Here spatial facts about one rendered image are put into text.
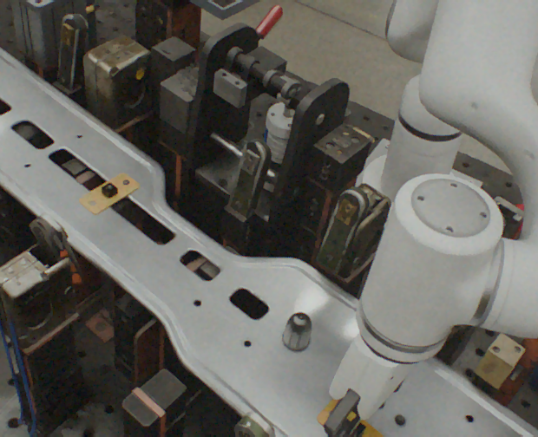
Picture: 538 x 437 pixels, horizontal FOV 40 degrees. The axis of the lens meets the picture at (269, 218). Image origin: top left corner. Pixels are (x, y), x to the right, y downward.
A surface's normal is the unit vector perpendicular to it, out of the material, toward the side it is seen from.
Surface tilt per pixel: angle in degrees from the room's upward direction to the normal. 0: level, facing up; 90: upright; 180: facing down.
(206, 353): 0
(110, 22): 0
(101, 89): 90
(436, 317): 93
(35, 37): 90
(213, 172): 0
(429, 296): 91
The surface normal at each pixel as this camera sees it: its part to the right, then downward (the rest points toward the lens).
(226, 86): -0.65, 0.51
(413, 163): -0.45, 0.66
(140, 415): 0.11, -0.67
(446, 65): -0.72, -0.07
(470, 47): -0.41, -0.11
